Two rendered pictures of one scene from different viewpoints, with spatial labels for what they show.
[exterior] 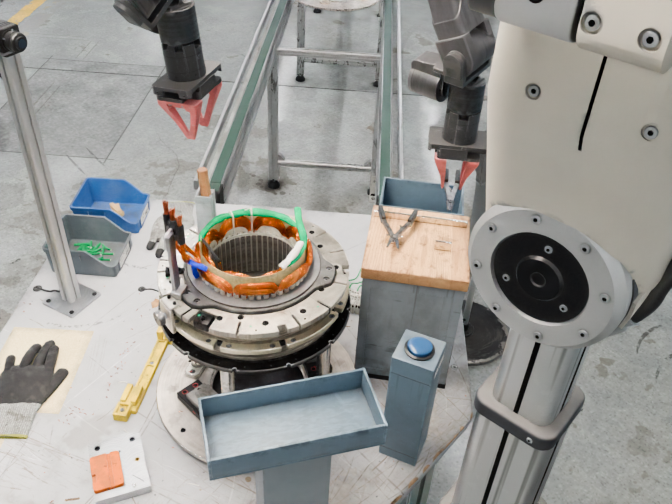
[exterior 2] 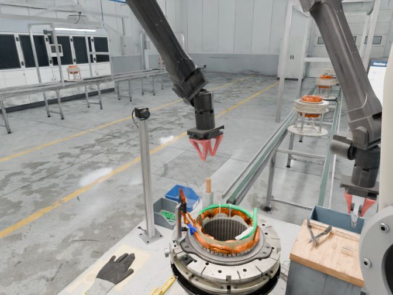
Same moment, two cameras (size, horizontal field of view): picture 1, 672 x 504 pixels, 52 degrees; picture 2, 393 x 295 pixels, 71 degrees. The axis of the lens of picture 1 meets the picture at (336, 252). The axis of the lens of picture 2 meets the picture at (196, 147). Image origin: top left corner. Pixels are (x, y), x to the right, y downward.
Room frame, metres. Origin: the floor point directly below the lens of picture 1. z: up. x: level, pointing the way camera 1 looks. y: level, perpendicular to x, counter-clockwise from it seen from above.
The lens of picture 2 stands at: (0.25, -0.08, 1.63)
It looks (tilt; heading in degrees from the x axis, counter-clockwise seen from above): 21 degrees down; 26
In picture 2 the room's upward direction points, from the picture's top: straight up
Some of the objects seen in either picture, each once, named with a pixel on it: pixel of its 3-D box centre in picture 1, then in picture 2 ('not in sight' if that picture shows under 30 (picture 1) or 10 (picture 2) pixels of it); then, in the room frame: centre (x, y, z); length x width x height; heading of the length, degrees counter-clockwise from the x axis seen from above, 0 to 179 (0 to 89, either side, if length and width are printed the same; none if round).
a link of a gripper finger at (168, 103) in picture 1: (190, 107); (204, 144); (0.96, 0.24, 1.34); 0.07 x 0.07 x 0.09; 72
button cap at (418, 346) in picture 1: (420, 346); not in sight; (0.78, -0.14, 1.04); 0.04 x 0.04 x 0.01
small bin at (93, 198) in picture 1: (112, 205); (182, 198); (1.42, 0.57, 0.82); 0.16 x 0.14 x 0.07; 90
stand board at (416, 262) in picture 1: (417, 245); (330, 247); (1.02, -0.15, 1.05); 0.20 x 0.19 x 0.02; 173
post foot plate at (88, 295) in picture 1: (71, 298); (151, 235); (1.11, 0.58, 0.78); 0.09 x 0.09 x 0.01; 63
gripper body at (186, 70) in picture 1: (184, 61); (204, 121); (0.96, 0.24, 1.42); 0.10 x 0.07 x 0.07; 162
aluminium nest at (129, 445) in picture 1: (118, 466); not in sight; (0.69, 0.35, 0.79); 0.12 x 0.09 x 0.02; 23
